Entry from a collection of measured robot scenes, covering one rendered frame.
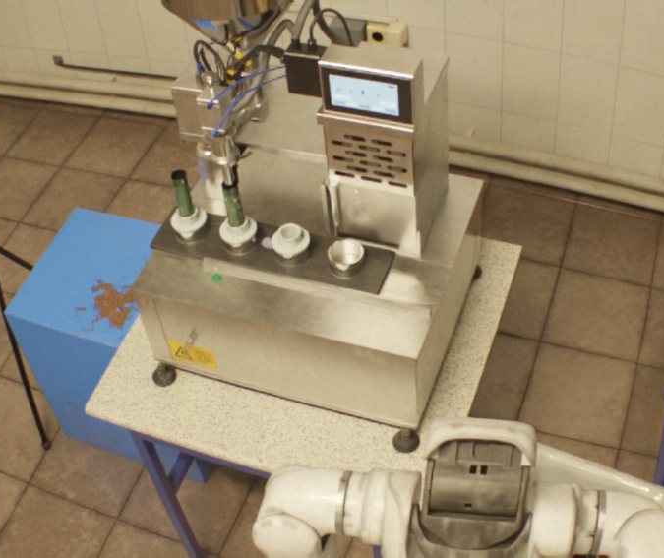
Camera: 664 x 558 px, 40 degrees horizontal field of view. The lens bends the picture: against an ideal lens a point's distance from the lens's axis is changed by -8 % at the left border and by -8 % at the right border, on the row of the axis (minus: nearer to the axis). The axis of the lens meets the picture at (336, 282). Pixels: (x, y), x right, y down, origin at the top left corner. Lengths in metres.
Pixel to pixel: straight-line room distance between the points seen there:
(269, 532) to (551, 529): 0.35
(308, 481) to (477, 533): 0.23
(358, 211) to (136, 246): 0.94
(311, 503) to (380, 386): 0.69
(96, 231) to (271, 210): 0.81
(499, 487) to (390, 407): 0.83
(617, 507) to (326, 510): 0.36
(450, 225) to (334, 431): 0.47
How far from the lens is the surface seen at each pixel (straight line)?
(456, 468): 1.08
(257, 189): 2.06
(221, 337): 1.90
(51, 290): 2.59
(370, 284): 1.82
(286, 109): 1.93
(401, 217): 1.80
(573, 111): 3.34
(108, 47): 3.96
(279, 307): 1.82
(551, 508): 1.10
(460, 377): 2.04
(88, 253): 2.64
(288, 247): 1.84
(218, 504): 2.78
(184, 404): 2.06
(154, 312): 1.94
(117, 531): 2.81
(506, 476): 1.08
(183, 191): 1.88
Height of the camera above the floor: 2.39
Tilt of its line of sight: 48 degrees down
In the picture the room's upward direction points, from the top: 6 degrees counter-clockwise
